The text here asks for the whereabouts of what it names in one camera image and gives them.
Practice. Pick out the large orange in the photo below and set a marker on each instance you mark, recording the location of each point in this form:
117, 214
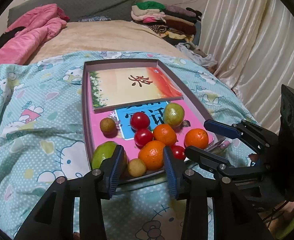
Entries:
196, 137

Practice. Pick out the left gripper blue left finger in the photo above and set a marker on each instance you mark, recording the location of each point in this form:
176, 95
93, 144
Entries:
112, 170

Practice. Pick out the shallow grey cardboard box tray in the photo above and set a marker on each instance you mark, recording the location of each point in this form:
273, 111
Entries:
195, 112

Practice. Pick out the black garment on bed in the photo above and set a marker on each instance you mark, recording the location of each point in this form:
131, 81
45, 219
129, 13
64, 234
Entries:
5, 37

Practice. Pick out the grey headboard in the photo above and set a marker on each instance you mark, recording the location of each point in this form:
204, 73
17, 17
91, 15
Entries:
79, 9

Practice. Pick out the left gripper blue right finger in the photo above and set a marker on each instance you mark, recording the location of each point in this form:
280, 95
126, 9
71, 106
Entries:
175, 169

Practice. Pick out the Hello Kitty blue quilt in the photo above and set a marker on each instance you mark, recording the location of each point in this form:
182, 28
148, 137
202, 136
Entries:
41, 138

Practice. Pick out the beige bed blanket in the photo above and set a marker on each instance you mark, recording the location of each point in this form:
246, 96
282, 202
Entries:
114, 35

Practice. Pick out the pink comforter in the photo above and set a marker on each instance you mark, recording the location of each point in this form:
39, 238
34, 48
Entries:
40, 24

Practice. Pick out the person's right hand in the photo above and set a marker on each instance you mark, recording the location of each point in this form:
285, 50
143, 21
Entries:
254, 157

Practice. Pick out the pink workbook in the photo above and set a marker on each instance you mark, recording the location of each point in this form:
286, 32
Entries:
126, 161

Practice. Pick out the small orange tangerine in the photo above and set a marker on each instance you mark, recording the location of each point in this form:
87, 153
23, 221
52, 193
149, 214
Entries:
152, 155

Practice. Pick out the white crumpled clothes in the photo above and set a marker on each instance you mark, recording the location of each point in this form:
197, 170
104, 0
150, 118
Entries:
195, 54

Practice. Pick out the yellow orange booklet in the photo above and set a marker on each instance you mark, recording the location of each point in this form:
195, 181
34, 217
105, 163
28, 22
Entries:
122, 87

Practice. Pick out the red cherry tomato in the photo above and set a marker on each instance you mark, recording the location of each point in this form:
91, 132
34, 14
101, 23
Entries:
178, 152
142, 137
139, 120

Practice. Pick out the brown longan fruit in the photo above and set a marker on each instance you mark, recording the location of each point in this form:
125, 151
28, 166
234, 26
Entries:
136, 168
108, 126

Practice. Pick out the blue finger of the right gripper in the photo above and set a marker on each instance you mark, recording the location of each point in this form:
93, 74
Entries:
229, 131
218, 166

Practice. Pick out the cream curtain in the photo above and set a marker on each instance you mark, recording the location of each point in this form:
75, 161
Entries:
253, 43

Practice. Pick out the stack of folded clothes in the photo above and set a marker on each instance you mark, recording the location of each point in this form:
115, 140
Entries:
172, 23

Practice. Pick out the large green apple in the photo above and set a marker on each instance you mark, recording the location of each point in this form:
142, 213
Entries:
102, 152

